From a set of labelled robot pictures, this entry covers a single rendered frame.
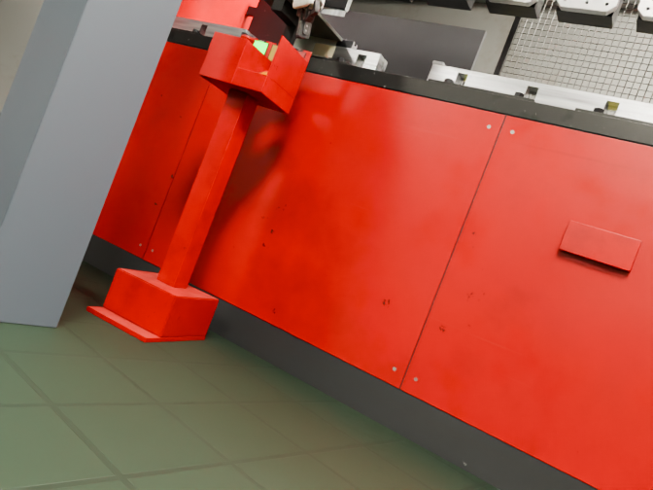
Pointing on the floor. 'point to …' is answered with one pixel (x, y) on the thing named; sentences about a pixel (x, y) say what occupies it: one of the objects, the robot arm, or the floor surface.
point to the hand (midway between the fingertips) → (303, 30)
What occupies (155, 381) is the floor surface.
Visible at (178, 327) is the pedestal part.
